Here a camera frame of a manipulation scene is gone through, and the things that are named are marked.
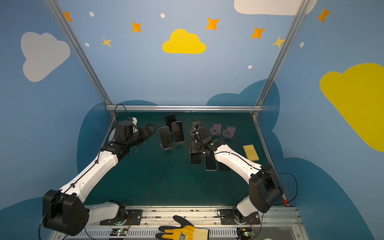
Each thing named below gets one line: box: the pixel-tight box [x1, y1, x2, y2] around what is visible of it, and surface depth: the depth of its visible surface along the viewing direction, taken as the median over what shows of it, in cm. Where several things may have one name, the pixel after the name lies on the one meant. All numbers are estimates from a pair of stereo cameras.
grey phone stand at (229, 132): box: [222, 126, 236, 138], surface depth 106 cm
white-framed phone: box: [204, 156, 217, 171], surface depth 94 cm
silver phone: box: [157, 126, 173, 149], surface depth 97 cm
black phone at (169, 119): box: [165, 113, 176, 132], surface depth 101 cm
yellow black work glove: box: [155, 215, 210, 240], surface depth 70 cm
